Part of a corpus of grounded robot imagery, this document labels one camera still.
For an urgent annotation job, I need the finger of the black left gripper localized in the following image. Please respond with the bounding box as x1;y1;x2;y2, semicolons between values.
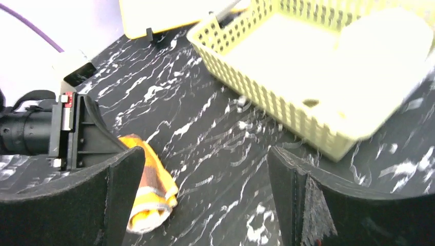
73;94;127;169

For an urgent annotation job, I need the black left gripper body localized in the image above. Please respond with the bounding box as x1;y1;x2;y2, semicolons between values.
1;90;82;170

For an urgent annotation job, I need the wood framed whiteboard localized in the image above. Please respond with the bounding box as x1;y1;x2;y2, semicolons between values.
119;0;250;39

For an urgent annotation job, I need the green perforated plastic basket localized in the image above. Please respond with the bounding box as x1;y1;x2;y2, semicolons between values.
187;1;434;161

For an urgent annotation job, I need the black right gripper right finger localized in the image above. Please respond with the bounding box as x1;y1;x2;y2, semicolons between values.
267;147;434;245

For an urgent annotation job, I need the white terry towel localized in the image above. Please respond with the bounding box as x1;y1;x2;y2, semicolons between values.
336;7;434;92

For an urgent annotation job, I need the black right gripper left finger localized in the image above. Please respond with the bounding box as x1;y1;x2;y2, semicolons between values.
1;147;145;245

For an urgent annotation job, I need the orange brown towel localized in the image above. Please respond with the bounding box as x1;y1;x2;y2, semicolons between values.
119;134;179;234

